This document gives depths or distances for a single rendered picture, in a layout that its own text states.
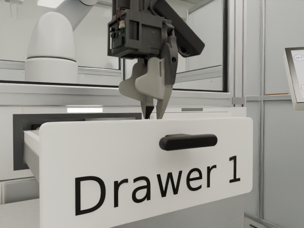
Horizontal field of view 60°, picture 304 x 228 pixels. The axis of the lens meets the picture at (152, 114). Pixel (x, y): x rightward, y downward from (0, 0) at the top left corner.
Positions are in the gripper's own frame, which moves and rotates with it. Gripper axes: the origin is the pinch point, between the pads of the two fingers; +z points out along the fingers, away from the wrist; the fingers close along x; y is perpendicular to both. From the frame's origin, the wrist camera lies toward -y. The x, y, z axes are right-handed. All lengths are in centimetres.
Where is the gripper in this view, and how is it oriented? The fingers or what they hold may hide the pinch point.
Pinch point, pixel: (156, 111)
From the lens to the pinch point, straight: 42.5
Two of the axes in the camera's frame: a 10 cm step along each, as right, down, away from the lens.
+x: 5.2, 0.1, -8.5
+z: -0.1, 10.0, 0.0
